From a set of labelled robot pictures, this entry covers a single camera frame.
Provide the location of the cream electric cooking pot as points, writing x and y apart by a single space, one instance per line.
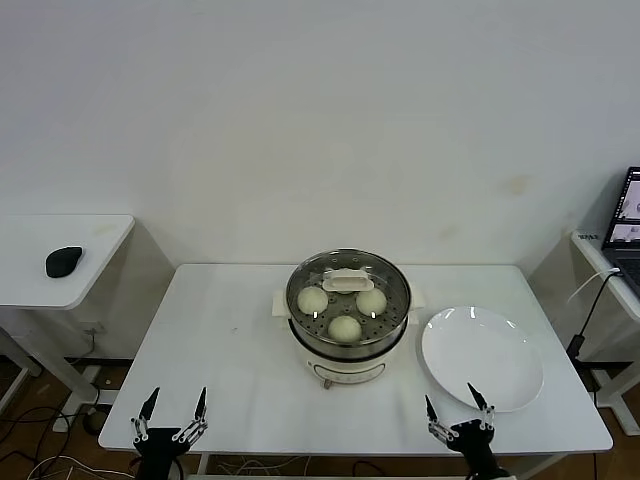
350 371

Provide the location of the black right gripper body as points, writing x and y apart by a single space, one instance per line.
472 440

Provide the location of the black laptop computer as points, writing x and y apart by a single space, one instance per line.
625 240

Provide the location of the small printed label sticker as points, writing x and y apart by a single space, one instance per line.
589 236

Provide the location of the white steamed baozi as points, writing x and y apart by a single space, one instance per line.
313 301
371 303
345 329

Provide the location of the stainless steel steamer basket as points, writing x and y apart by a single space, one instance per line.
350 351

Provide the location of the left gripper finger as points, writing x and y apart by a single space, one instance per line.
201 405
151 402

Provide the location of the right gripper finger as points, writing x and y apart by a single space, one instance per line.
477 396
430 409

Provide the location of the round glass pot lid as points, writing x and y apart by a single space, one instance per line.
347 282

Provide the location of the round white plate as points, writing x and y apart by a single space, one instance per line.
480 360

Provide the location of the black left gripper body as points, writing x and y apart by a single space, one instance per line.
160 445

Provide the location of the white side table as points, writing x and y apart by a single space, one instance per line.
612 387
60 280

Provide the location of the black computer mouse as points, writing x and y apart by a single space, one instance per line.
64 261

